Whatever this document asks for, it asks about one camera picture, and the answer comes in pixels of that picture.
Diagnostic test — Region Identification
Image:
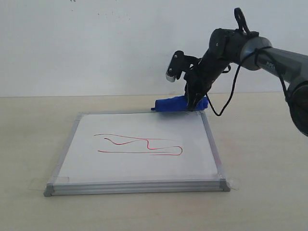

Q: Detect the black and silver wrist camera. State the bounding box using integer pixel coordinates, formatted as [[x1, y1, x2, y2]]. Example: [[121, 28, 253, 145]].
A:
[[166, 51, 201, 82]]

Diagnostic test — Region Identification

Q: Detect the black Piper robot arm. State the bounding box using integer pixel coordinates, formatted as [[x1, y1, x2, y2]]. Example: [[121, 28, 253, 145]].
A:
[[184, 28, 308, 135]]

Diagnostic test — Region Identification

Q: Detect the blue cloth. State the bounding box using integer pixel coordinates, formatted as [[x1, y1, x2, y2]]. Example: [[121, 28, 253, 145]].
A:
[[151, 95, 208, 112]]

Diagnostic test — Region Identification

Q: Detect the white board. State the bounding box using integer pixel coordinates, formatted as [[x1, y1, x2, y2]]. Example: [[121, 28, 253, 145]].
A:
[[44, 111, 231, 197]]

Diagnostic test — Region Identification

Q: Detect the clear tape front right corner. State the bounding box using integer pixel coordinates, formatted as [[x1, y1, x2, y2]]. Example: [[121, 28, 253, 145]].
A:
[[209, 174, 241, 192]]

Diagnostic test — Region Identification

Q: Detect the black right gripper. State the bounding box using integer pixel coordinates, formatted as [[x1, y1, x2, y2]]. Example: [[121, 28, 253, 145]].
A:
[[184, 57, 231, 111]]

